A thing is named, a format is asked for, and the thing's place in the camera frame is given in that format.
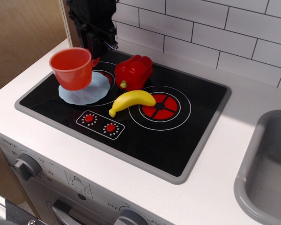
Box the light blue plate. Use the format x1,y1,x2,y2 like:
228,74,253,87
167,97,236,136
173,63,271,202
58,72,111,105

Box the wooden side panel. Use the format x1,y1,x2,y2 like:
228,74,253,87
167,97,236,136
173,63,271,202
59,0,81,47

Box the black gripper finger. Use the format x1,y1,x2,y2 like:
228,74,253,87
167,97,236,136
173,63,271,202
81,32,108,59

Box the grey oven door handle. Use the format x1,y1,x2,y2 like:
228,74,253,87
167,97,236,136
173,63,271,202
51,200,85,225

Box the grey sink basin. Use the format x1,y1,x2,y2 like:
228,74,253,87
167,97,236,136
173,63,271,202
234,110,281,225

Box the grey timer knob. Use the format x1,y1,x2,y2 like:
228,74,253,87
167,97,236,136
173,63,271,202
14,154,42,181

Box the black metal bracket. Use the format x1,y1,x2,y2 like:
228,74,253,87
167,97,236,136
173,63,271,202
5,199,45,225

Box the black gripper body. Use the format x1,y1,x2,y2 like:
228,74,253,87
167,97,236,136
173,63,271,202
66,0,118,50

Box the red plastic cup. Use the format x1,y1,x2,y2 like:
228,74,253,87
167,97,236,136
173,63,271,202
49,47,100,91

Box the black toy stovetop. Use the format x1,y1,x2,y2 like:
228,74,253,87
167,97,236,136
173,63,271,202
15,52,231,184

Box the grey temperature knob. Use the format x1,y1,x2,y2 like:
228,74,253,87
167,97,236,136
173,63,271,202
114,210,147,225

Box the yellow toy banana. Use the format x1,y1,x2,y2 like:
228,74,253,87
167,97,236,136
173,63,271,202
109,90,156,117

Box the red toy bell pepper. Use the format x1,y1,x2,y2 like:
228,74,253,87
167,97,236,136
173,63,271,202
114,55,153,91

